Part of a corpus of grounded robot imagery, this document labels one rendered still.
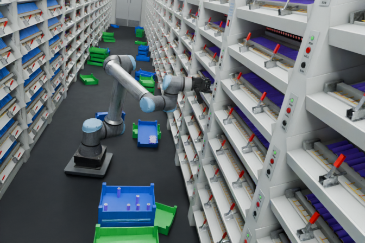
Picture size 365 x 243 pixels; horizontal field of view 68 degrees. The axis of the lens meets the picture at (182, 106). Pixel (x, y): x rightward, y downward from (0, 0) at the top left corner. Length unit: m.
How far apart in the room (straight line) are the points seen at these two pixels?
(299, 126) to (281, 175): 0.18
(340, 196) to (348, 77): 0.33
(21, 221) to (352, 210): 1.86
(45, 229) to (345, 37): 1.88
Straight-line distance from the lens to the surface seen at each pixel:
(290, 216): 0.95
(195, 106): 2.04
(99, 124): 2.23
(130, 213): 1.57
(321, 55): 0.82
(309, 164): 0.86
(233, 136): 1.30
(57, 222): 2.07
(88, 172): 2.34
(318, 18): 0.85
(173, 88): 1.59
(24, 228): 2.08
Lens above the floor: 1.47
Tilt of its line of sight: 22 degrees down
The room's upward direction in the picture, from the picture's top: 9 degrees clockwise
